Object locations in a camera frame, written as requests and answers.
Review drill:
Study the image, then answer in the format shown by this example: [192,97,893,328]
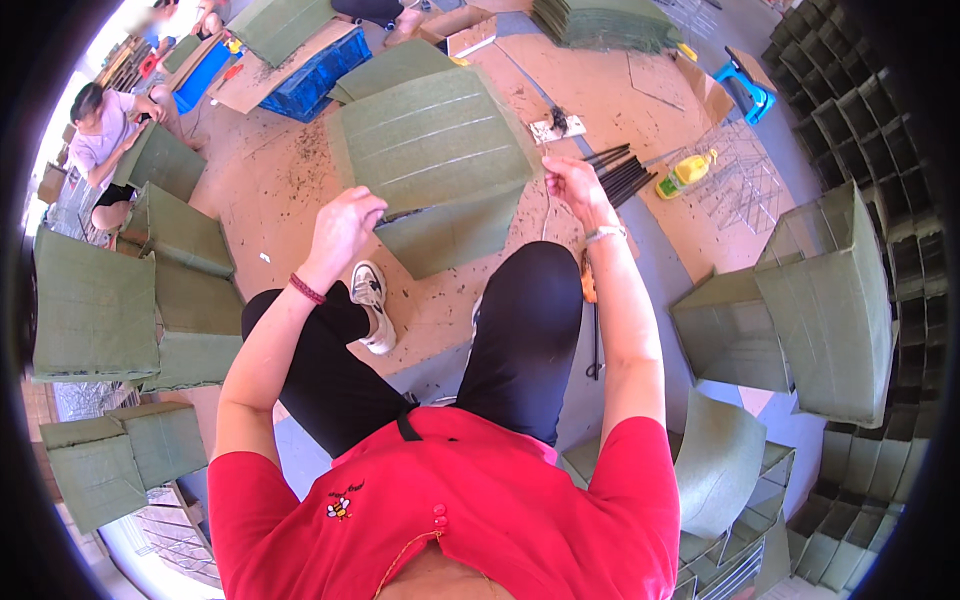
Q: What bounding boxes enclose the person's right hand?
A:
[541,156,625,235]

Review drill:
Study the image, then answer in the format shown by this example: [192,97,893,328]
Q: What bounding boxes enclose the person's left hand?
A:
[303,186,389,285]

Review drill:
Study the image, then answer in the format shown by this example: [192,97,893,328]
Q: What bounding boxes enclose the green felt covered box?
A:
[324,66,545,280]
[669,266,796,393]
[753,180,894,429]
[142,255,245,393]
[227,0,339,69]
[120,182,236,279]
[39,416,149,535]
[112,123,207,202]
[327,39,459,105]
[31,228,161,384]
[108,401,209,492]

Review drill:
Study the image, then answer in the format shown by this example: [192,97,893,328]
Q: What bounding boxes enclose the white board with black clump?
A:
[529,105,588,145]

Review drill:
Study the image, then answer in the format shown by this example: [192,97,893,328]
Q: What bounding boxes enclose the bundle of black rods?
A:
[581,142,660,210]

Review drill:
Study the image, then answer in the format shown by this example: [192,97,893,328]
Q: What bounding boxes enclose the yellow oil bottle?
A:
[655,148,719,201]

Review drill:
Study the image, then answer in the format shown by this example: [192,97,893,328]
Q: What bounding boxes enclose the blue plastic crate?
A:
[258,26,374,123]

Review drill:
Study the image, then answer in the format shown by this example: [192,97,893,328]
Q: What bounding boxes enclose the stack of green felt sheets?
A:
[531,0,684,54]

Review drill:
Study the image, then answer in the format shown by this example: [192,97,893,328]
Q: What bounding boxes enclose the person's legs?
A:
[241,241,585,459]

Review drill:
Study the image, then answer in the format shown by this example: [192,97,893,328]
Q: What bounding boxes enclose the cardboard sheet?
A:
[210,18,360,115]

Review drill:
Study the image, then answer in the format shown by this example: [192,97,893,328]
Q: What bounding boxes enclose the open cardboard box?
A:
[420,6,498,59]

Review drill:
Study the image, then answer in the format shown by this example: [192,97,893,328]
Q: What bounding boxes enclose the blue plastic stool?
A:
[712,46,779,125]

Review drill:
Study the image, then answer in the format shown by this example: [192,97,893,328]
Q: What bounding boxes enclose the blue plastic board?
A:
[172,41,234,114]

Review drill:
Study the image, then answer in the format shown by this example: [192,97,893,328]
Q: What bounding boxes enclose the person's body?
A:
[207,390,681,600]

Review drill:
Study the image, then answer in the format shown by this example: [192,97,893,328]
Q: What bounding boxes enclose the curved green felt sheet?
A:
[673,390,768,540]

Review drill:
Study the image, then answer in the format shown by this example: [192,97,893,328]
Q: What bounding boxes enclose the heap of green felt boxes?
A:
[562,435,796,600]

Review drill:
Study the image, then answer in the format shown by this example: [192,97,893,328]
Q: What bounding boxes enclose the red braided bracelet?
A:
[288,272,327,306]

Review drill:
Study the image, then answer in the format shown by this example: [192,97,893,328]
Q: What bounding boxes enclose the orange handled tool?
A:
[579,249,605,381]

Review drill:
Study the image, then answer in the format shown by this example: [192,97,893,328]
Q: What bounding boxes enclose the pile of wire mesh panels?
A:
[675,120,785,234]

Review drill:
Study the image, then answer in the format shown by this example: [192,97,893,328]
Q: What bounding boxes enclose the wall of stacked green boxes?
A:
[761,0,950,594]

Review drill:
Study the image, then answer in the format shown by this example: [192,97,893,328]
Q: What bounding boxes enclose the wire mesh panel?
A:
[52,381,144,421]

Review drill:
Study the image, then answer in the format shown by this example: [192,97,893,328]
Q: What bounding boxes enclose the stack of wire mesh panels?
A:
[131,483,222,586]

